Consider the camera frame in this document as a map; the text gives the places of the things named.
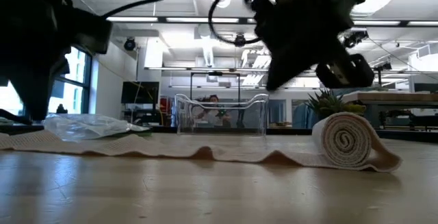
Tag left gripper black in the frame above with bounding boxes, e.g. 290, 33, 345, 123
0, 0, 75, 122

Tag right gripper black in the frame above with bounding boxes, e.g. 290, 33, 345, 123
256, 0, 376, 91

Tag white elastic bandage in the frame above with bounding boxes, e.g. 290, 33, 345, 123
0, 112, 403, 173

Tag potted succulent plant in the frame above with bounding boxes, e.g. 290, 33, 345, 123
305, 88, 367, 122

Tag large window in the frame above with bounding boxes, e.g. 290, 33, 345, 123
0, 45, 93, 117

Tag black track light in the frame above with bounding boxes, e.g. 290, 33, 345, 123
343, 28, 370, 49

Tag clear plastic bag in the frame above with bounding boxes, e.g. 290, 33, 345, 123
41, 113, 151, 141

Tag wooden workbench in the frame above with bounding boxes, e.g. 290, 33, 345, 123
342, 91, 438, 115

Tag black metal stand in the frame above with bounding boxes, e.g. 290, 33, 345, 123
190, 71, 242, 129

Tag black monitor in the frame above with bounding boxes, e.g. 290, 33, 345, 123
120, 81, 161, 105

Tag clear plastic bin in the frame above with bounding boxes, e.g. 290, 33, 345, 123
174, 92, 270, 136

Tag person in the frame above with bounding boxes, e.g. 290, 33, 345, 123
196, 94, 233, 128

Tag green container lid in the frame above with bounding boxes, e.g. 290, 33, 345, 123
129, 129, 153, 138

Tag ceiling light strip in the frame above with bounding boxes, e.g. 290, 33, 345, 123
105, 16, 160, 23

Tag red cabinet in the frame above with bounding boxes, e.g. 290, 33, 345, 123
159, 96, 175, 115

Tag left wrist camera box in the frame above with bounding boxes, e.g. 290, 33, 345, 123
73, 8, 114, 55

